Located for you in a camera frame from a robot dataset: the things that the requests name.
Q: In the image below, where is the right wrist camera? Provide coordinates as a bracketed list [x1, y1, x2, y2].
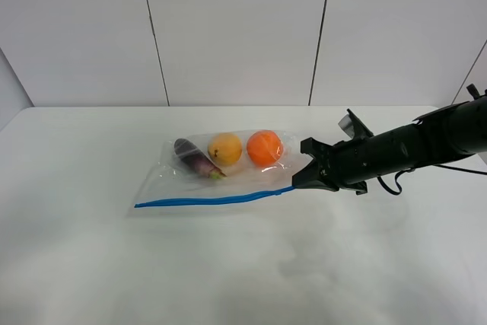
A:
[338, 109, 374, 139]

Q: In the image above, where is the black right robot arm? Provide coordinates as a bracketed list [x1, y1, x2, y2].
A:
[291, 93, 486, 195]

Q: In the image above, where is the purple toy eggplant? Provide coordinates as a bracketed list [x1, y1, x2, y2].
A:
[173, 139, 226, 180]

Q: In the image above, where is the clear zip bag blue zipper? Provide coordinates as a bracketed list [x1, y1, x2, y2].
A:
[132, 129, 310, 215]

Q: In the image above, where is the yellow toy pear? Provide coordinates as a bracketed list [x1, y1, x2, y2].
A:
[207, 132, 243, 167]

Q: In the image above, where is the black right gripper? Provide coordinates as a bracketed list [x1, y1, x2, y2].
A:
[291, 137, 368, 195]

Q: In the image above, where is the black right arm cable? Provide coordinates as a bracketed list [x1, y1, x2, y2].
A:
[378, 163, 487, 196]

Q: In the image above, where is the orange toy tangerine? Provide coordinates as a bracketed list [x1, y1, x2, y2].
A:
[247, 130, 284, 167]

